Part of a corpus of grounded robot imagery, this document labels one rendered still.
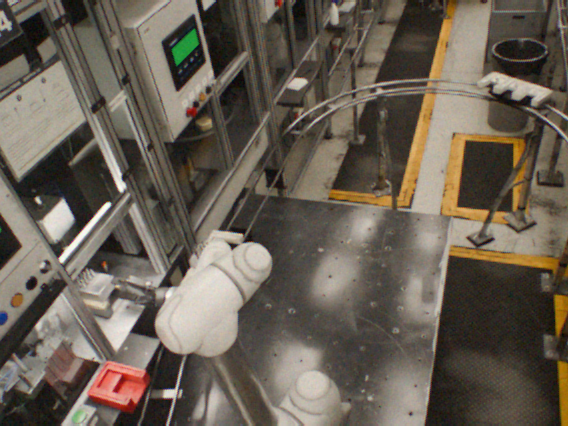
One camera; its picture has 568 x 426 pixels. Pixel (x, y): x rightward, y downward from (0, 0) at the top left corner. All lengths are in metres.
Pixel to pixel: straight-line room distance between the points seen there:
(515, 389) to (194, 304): 1.93
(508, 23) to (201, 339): 4.03
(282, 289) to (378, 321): 0.44
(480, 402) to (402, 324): 0.77
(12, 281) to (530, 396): 2.26
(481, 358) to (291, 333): 1.13
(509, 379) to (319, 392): 1.38
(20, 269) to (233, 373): 0.63
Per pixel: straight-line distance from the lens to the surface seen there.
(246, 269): 1.20
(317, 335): 2.06
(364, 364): 1.98
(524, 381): 2.81
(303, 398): 1.62
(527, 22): 4.77
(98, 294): 1.99
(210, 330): 1.19
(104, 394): 1.79
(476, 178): 3.84
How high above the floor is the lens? 2.37
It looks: 41 degrees down
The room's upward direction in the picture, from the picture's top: 10 degrees counter-clockwise
